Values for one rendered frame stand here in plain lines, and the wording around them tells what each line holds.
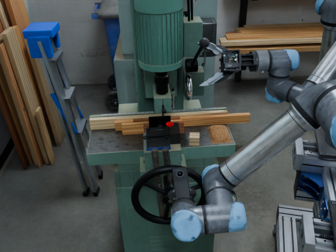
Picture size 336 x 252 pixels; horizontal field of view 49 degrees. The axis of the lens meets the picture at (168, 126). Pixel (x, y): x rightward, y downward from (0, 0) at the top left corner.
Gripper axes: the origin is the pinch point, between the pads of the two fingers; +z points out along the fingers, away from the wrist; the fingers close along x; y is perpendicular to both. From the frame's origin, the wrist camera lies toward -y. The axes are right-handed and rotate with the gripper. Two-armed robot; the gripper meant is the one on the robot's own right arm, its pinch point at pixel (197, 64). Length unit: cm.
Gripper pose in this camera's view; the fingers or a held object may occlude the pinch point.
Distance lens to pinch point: 132.4
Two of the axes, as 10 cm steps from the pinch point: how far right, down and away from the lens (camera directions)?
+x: 0.5, 10.0, 0.2
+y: 0.5, 0.2, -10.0
